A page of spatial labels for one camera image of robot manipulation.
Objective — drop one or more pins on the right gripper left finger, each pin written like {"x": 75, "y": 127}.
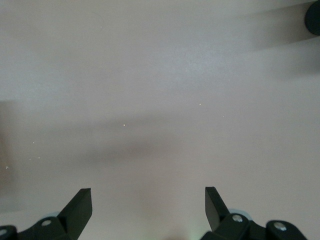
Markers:
{"x": 77, "y": 212}

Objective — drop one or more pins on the black round object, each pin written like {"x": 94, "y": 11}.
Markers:
{"x": 313, "y": 17}

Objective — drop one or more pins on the brown table cover sheet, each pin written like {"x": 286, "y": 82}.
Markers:
{"x": 150, "y": 75}

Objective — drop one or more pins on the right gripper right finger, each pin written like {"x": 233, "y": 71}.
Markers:
{"x": 215, "y": 212}

